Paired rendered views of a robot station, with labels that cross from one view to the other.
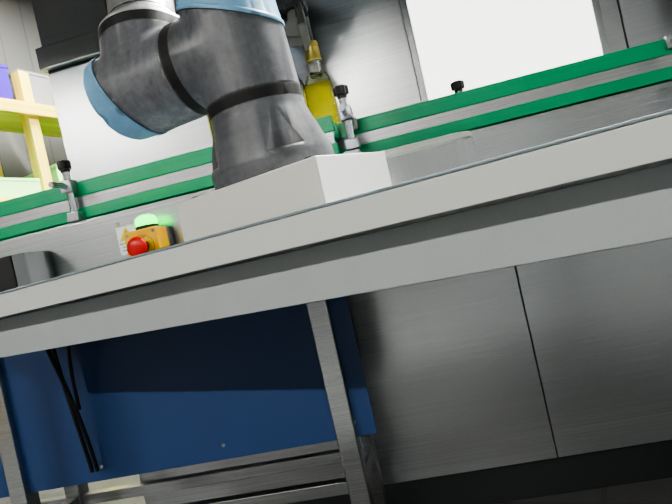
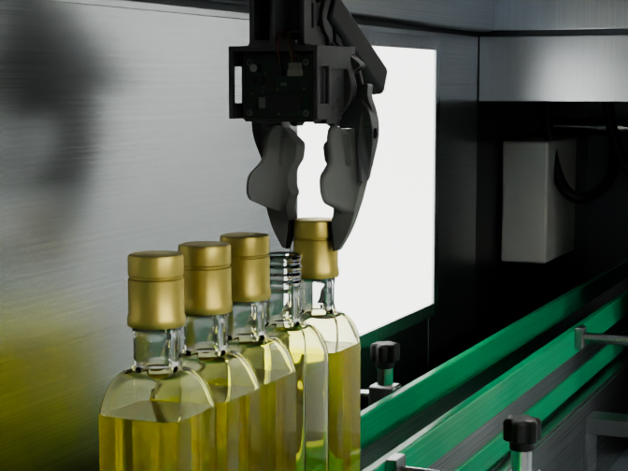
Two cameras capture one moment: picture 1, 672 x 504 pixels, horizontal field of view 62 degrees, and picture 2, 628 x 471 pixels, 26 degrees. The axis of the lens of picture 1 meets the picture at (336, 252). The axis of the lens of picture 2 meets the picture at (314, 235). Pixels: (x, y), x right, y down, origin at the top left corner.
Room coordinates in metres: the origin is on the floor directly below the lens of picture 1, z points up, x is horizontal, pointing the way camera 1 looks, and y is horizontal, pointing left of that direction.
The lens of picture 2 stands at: (0.97, 0.95, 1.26)
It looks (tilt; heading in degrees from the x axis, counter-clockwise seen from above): 6 degrees down; 285
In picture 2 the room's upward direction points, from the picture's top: straight up
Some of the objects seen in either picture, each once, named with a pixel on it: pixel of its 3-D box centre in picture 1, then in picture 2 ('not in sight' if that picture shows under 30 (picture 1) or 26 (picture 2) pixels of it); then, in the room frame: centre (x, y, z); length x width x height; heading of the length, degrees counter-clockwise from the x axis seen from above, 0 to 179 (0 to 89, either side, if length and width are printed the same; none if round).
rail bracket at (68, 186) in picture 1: (63, 191); not in sight; (1.15, 0.52, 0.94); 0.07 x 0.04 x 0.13; 171
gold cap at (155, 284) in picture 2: not in sight; (156, 289); (1.28, 0.18, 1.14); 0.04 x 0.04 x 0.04
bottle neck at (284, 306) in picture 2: not in sight; (281, 286); (1.25, 0.01, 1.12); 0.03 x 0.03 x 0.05
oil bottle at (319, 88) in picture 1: (326, 120); (315, 444); (1.24, -0.04, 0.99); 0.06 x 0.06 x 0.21; 80
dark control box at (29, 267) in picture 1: (24, 275); not in sight; (1.15, 0.63, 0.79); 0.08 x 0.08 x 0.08; 81
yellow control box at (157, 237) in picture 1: (151, 247); not in sight; (1.11, 0.35, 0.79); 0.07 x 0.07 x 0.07; 81
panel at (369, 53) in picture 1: (399, 44); (267, 206); (1.34, -0.26, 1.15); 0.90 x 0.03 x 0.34; 81
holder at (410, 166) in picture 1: (423, 181); not in sight; (1.02, -0.18, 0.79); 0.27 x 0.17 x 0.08; 171
